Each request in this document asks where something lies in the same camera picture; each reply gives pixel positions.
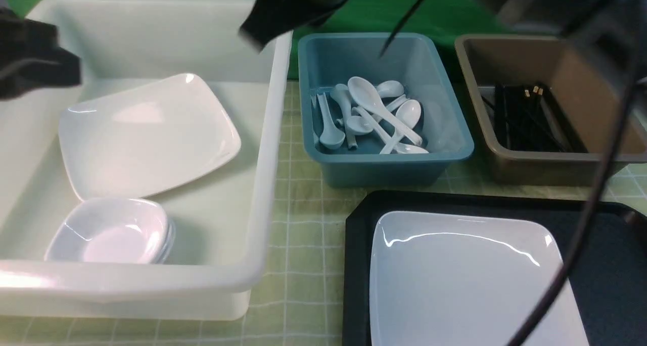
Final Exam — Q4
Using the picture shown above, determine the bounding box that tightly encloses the green checkered table mat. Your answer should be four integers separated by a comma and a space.
0, 81, 647, 346

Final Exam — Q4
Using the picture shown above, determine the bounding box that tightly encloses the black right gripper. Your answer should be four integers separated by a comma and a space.
239, 0, 349, 51

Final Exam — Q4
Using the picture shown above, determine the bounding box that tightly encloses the white square plate in bin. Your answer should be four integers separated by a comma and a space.
58, 73, 241, 201

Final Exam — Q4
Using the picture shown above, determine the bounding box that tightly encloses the black serving tray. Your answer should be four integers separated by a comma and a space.
341, 191, 646, 345

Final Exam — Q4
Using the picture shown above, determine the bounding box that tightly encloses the teal plastic bin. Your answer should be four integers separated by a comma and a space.
298, 33, 474, 187

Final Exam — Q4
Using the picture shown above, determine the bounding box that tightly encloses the bundle of black chopsticks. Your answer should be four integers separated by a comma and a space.
481, 81, 588, 154

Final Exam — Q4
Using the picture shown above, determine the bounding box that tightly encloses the white square bowl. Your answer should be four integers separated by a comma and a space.
43, 197, 171, 265

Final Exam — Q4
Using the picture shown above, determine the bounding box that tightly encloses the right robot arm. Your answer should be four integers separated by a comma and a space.
240, 0, 645, 87

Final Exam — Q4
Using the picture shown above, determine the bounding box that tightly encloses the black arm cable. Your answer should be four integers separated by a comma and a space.
505, 0, 647, 346

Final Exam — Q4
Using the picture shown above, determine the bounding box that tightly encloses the brown plastic bin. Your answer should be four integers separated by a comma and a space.
454, 34, 619, 186

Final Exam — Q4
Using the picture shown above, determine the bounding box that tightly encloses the white ceramic spoon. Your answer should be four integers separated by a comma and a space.
347, 76, 423, 145
375, 80, 405, 99
380, 99, 428, 155

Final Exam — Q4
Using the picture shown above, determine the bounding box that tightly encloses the large white plastic bin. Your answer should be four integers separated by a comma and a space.
2, 0, 292, 320

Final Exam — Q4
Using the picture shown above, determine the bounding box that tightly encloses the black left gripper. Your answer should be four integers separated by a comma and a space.
1, 8, 82, 101

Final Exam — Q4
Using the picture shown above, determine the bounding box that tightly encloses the white square rice plate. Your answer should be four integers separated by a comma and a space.
369, 211, 562, 345

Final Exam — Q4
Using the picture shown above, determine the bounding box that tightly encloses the pale blue ceramic spoon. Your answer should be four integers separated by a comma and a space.
317, 93, 346, 150

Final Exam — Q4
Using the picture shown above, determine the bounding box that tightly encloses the green backdrop cloth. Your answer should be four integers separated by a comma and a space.
7, 0, 513, 81

